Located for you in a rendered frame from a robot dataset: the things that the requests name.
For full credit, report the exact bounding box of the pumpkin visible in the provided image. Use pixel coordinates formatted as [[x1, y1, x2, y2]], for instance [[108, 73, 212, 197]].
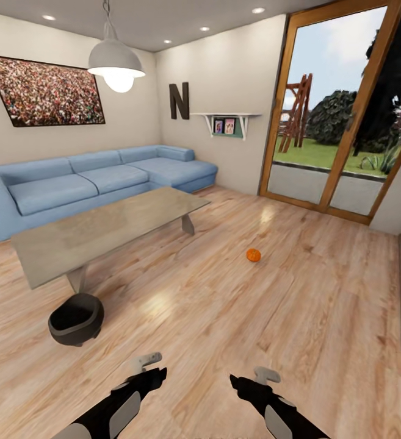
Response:
[[246, 248, 261, 263]]

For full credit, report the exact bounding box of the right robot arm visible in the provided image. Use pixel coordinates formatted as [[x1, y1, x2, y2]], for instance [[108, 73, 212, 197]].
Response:
[[230, 365, 330, 439]]

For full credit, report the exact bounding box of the cauldron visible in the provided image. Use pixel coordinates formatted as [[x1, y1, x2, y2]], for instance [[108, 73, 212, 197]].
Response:
[[48, 293, 104, 348]]

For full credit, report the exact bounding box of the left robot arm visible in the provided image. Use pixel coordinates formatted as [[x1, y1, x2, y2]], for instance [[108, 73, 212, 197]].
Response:
[[51, 352, 167, 439]]

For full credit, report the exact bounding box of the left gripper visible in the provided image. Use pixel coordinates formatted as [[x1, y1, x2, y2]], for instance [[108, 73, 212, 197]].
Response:
[[126, 368, 167, 396]]

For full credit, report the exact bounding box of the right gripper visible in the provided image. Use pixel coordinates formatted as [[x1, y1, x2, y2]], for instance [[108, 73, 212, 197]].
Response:
[[230, 374, 273, 410]]

